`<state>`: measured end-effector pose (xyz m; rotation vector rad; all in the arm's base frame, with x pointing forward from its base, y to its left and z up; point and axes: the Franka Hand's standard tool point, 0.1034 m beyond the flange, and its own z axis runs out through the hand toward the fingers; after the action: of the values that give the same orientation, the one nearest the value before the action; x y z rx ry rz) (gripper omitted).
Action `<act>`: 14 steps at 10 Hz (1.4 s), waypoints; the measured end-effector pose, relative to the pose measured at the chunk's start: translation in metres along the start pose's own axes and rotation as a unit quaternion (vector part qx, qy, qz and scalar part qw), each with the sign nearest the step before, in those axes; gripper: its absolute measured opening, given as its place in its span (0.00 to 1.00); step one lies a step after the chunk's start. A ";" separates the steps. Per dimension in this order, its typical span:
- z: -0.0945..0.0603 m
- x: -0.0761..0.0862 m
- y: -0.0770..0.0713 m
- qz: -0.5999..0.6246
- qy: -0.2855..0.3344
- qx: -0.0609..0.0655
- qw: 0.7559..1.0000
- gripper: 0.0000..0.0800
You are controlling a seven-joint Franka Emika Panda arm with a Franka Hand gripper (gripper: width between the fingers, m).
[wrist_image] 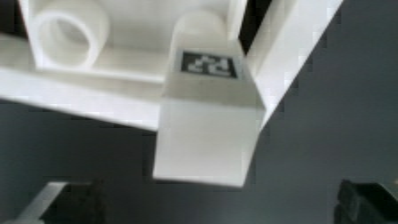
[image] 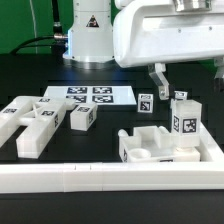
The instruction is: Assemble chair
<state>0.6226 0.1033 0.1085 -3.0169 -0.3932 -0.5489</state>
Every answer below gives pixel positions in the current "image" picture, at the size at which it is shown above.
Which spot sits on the white L-shaped obstacle fence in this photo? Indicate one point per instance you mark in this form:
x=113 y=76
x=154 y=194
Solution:
x=139 y=172

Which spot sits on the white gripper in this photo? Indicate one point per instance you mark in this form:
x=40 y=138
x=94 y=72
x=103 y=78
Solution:
x=166 y=31

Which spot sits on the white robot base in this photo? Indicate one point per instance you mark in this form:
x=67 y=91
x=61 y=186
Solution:
x=90 y=38

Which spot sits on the white chair back part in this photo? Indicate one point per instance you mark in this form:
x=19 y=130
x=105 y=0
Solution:
x=41 y=117

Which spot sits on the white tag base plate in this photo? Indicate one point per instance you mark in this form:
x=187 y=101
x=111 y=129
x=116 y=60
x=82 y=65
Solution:
x=102 y=95

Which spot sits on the white chair seat part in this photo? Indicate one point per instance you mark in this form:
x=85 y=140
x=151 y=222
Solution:
x=153 y=144

